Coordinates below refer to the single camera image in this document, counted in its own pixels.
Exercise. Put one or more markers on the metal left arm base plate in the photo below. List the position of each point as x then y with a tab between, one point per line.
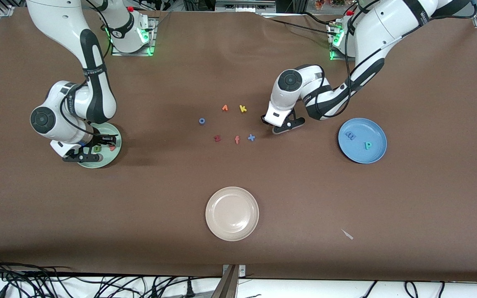
334	58

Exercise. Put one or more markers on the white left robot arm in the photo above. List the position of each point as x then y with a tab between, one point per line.
387	25

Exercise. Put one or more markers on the teal foam letter p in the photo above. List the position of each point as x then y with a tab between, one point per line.
368	145

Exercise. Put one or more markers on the white paper scrap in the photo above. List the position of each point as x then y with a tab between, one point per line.
347	234

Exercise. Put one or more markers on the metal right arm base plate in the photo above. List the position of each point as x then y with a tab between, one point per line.
153	33

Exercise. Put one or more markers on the beige plate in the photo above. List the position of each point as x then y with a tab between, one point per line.
232	213

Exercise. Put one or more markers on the grey metal box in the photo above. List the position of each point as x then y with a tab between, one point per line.
244	5

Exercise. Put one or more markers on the yellow foam letter k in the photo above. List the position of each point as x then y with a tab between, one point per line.
242	109

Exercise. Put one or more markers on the orange flower decoration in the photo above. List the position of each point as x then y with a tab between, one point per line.
329	3

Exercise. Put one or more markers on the blue plate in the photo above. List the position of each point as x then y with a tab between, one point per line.
371	128

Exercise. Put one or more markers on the brown paper table cover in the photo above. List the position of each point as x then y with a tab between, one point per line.
304	198

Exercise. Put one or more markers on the green plate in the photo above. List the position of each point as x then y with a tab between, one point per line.
112	159

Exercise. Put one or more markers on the metal edge bracket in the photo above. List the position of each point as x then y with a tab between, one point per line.
242	271

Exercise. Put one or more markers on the blue foam letter m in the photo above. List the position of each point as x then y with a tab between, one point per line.
350	135

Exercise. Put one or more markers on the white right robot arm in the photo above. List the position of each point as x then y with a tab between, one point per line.
68	20

